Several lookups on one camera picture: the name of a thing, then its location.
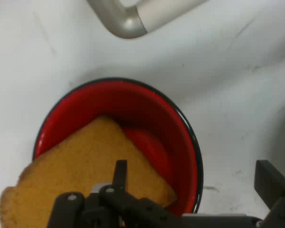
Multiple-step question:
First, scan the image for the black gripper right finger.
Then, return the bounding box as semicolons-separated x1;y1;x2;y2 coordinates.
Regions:
254;159;285;228

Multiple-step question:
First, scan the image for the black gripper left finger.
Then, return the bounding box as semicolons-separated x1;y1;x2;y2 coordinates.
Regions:
47;159;181;228

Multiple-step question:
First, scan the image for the oven door with silver handle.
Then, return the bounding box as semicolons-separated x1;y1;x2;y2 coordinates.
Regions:
85;0;209;40

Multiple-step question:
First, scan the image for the brown toast slice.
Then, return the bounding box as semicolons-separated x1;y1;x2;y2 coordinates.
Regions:
0;115;178;228

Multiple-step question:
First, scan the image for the red bowl with black rim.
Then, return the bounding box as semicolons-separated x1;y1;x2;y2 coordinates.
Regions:
32;77;204;218

